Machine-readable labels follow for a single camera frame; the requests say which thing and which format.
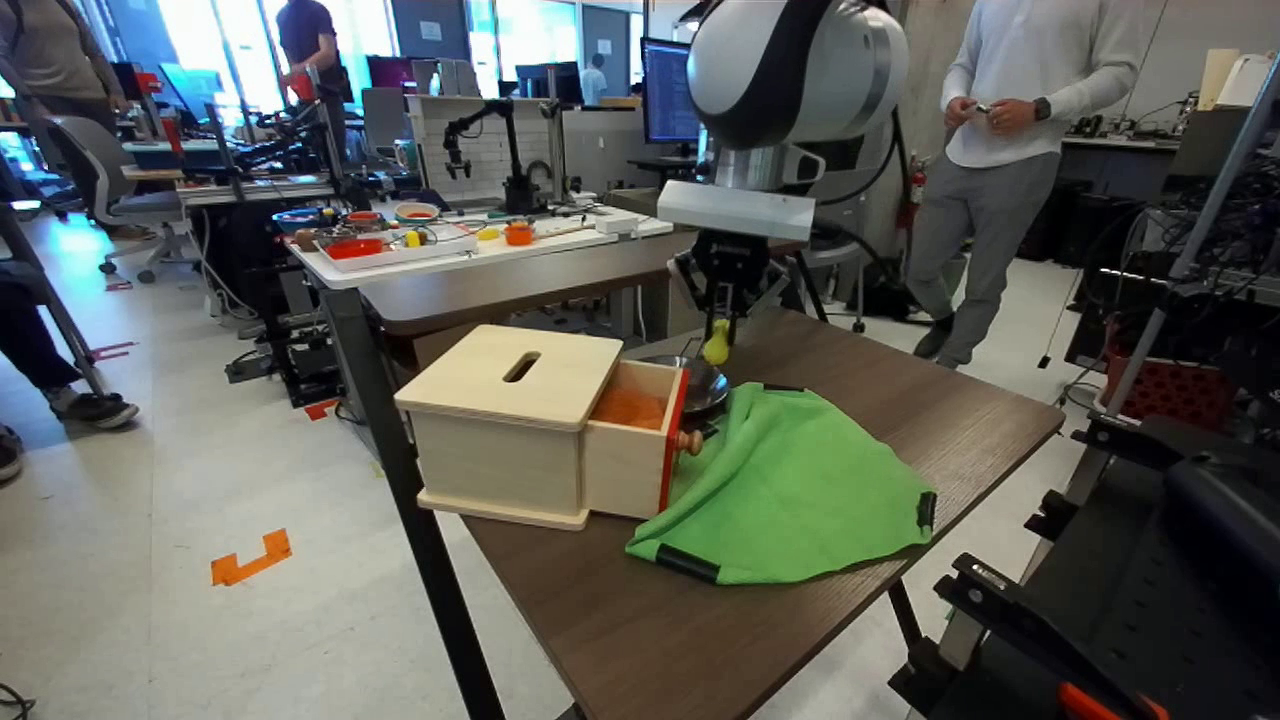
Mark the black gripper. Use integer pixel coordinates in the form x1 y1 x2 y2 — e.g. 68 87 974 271
690 230 769 318

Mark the small black background robot arm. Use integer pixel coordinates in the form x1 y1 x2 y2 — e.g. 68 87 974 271
443 100 547 217

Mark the computer monitor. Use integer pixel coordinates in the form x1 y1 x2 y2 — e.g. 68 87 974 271
641 35 699 145

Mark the orange bowl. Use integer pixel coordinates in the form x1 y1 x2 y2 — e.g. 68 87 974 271
502 220 537 246

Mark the green cloth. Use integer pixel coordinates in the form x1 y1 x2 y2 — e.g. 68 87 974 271
625 383 936 588

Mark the wooden box with red drawer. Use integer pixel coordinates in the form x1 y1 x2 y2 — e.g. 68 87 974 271
395 325 686 532

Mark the white background table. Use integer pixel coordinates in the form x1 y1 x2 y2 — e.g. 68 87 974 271
282 205 666 286

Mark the standing person grey sweater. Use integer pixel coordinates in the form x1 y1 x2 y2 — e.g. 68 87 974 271
902 0 1151 366

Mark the black clamp with orange tip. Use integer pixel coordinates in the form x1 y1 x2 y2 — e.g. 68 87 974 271
936 551 1170 720

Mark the orange floor marker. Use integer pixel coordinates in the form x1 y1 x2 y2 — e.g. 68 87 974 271
209 529 292 588

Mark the seated person in black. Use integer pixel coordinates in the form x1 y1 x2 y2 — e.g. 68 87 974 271
0 269 139 430

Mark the black metal table frame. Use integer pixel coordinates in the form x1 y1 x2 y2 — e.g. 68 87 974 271
320 286 502 720

